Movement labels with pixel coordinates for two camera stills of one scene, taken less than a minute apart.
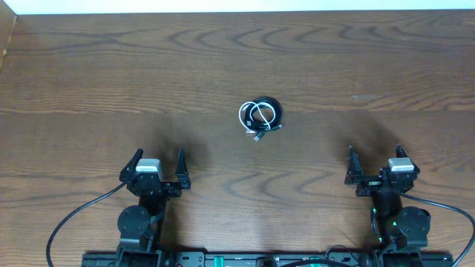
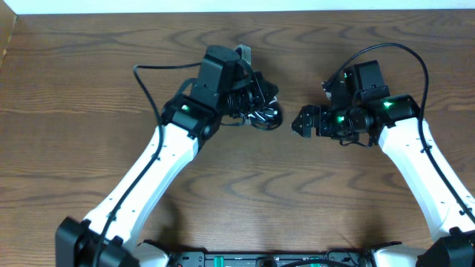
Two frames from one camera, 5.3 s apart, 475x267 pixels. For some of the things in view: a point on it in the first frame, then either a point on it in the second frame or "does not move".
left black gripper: x=185 y=182 to x=260 y=83
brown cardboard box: x=8 y=18 does not move
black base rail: x=382 y=256 does not move
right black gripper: x=355 y=176 to x=307 y=113
